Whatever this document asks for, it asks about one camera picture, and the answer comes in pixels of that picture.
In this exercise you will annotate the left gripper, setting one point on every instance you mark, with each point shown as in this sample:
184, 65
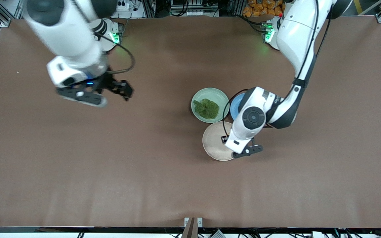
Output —
223, 139

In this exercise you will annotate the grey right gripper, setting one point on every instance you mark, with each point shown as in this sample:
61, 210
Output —
108, 82

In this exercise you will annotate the green lettuce leaf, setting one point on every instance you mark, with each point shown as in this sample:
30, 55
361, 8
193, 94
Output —
206, 108

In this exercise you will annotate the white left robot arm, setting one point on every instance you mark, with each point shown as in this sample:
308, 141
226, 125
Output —
298, 36

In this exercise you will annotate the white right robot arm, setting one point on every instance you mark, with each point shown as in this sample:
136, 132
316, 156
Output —
71, 36

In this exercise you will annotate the beige plate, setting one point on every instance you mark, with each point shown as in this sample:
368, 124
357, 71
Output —
215, 142

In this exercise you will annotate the blue plate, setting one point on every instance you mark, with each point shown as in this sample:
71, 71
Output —
236, 107

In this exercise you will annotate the pale green plate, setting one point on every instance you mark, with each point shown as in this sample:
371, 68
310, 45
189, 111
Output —
210, 94

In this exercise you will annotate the white power strip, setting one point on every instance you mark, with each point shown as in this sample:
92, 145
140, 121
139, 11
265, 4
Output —
124, 5

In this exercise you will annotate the black electronics rack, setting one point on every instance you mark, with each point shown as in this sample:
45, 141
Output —
193, 7

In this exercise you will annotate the bag of oranges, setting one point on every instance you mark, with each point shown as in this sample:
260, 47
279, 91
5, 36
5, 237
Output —
263, 8

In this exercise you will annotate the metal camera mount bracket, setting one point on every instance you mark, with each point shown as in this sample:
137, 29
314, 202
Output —
193, 226

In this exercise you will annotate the black table edge rail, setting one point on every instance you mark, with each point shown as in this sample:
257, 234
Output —
111, 229

